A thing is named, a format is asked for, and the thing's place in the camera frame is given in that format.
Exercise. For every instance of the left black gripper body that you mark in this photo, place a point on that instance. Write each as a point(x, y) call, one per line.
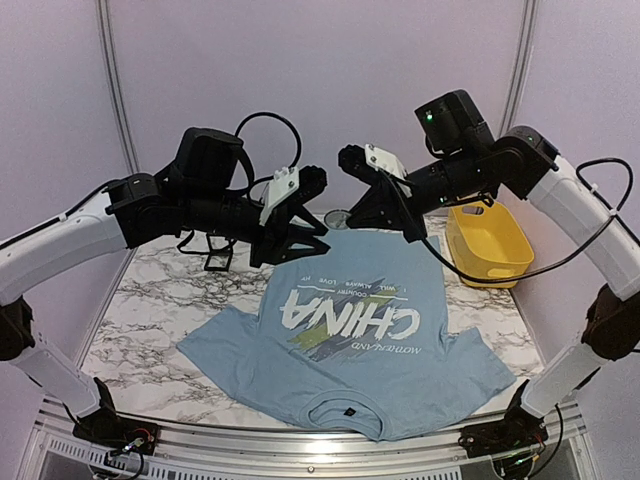
point(208, 214)

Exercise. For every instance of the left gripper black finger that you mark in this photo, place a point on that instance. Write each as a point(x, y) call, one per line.
point(296, 222)
point(291, 244)

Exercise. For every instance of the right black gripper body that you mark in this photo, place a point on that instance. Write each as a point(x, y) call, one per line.
point(460, 179)

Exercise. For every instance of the black brooch box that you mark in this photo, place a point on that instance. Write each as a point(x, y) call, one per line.
point(219, 259)

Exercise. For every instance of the light blue printed t-shirt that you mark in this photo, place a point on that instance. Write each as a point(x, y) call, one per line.
point(354, 339)

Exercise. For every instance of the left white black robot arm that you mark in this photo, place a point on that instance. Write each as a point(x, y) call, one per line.
point(192, 193)

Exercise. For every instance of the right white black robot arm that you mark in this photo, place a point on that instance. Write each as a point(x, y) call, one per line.
point(469, 164)

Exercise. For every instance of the yellow plastic basket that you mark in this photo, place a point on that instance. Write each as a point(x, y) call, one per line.
point(487, 242)

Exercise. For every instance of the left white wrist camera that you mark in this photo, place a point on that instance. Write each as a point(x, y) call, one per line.
point(289, 183)

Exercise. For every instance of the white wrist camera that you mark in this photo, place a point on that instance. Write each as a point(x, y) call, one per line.
point(367, 163)
point(289, 183)

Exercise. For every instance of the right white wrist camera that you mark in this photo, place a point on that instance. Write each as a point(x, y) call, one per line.
point(367, 163)

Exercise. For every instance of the right aluminium wall post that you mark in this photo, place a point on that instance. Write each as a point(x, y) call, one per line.
point(524, 50)

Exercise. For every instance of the aluminium wall post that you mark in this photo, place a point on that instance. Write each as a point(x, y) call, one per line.
point(524, 50)
point(114, 85)

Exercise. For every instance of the aluminium front frame rail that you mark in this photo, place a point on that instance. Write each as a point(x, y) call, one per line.
point(193, 451)

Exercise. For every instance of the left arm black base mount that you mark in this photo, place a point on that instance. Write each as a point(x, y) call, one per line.
point(107, 427)

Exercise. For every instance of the left aluminium wall post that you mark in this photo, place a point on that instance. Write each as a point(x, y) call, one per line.
point(114, 85)

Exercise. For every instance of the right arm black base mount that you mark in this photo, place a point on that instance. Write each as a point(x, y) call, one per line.
point(517, 429)

